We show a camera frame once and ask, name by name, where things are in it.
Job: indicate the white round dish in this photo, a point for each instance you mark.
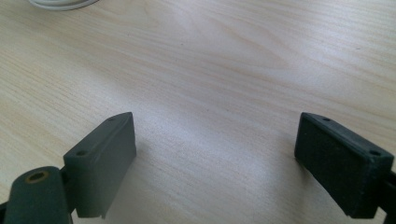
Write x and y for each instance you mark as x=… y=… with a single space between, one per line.
x=62 y=4

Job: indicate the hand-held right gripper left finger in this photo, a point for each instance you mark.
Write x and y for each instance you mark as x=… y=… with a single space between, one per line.
x=99 y=165

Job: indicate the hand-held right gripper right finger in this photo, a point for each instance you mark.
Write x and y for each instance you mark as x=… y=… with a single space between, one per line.
x=339 y=168

